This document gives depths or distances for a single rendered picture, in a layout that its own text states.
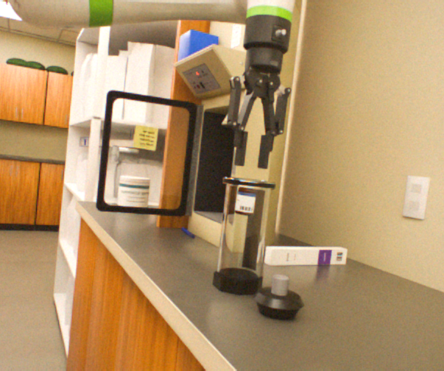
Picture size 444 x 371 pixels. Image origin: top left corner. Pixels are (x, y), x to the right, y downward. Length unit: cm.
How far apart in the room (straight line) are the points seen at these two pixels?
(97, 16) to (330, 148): 95
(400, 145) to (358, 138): 17
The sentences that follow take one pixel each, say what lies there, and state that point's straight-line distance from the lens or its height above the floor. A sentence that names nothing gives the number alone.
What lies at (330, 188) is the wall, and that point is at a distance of 152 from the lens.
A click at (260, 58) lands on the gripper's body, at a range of 85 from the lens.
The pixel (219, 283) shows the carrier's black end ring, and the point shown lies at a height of 95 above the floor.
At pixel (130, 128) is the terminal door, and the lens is 144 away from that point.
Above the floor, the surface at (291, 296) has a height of 98.
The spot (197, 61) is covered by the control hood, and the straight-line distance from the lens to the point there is 131.
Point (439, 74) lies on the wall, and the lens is 130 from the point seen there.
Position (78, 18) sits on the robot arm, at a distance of 90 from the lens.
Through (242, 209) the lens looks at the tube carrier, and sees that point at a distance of 82.
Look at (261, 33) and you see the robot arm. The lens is 86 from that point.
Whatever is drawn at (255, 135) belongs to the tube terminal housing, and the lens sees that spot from 122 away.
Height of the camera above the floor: 119
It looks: 3 degrees down
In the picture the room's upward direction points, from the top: 6 degrees clockwise
